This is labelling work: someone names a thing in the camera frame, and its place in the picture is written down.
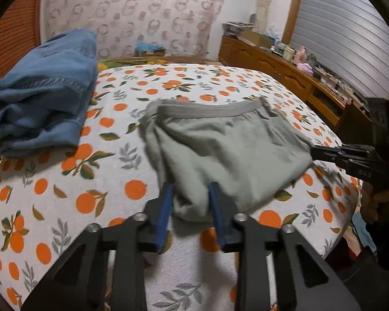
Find person's right hand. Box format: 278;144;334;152
359;186;389;222

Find blue denim jeans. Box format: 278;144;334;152
0;29;100;159

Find cardboard box with blue bag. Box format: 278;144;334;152
134;41;166;58

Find flat cardboard box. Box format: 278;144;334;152
241;29;273;48

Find wooden louvered wardrobe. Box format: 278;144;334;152
0;0;45;92

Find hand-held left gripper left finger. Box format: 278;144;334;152
21;181;175;311

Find wooden cabinet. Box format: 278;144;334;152
218;36;367;131

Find basket of small packets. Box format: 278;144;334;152
222;22;255;37

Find grey window blind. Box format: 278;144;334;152
290;0;389;96

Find grey pants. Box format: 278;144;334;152
139;96;315;223

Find orange fruit print bed sheet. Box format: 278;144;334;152
0;61;364;311

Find ring patterned wall cloth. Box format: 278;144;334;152
40;0;228;60

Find floral blanket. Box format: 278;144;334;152
96;57;169;71

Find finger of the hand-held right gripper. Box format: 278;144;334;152
314;157;380;179
310;145;378;160

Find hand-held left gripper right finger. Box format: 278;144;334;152
207;181;361;311

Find white lace curtain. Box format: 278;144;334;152
255;0;273;33

